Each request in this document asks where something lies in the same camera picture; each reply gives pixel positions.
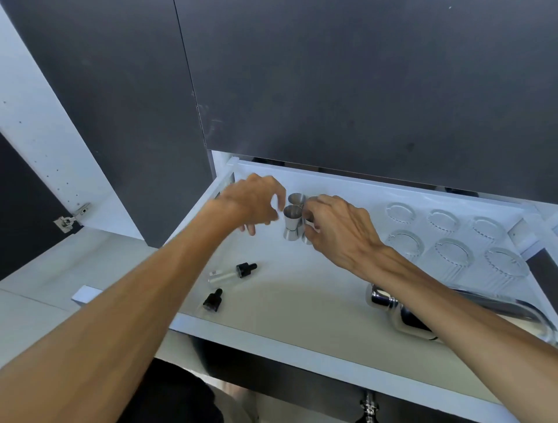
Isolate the person's right hand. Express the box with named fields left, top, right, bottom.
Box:
left=301, top=195, right=385, bottom=274

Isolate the person's left hand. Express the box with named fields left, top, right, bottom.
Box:
left=217, top=173, right=287, bottom=236

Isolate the person's left forearm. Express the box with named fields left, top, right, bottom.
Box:
left=0, top=197, right=245, bottom=423

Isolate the person's right forearm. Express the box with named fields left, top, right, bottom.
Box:
left=355, top=243, right=558, bottom=423

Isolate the clear dropper bottle black cap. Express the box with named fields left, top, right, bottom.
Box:
left=208, top=262, right=258, bottom=285

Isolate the white pull-out drawer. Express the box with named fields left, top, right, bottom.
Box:
left=167, top=150, right=558, bottom=423

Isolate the silver cocktail shaker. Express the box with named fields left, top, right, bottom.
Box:
left=365, top=282, right=439, bottom=343

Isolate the dark sink basin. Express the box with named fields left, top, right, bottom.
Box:
left=191, top=336, right=480, bottom=423

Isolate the group of clear ribbed glasses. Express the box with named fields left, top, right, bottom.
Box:
left=384, top=202, right=533, bottom=298

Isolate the chrome faucet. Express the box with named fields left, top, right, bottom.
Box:
left=355, top=389, right=381, bottom=423

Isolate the wide dark grey cabinet door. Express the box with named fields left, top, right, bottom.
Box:
left=174, top=0, right=558, bottom=205

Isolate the small white block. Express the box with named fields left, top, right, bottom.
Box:
left=71, top=285, right=103, bottom=307

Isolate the person's black clothing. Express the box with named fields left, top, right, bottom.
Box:
left=117, top=357, right=224, bottom=423

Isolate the metal cabinet hinge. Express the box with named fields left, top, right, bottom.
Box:
left=53, top=202, right=92, bottom=234

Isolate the steel tray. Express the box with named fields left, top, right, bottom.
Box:
left=445, top=285, right=558, bottom=346

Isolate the white cabinet side panel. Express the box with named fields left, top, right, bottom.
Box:
left=0, top=4, right=145, bottom=241

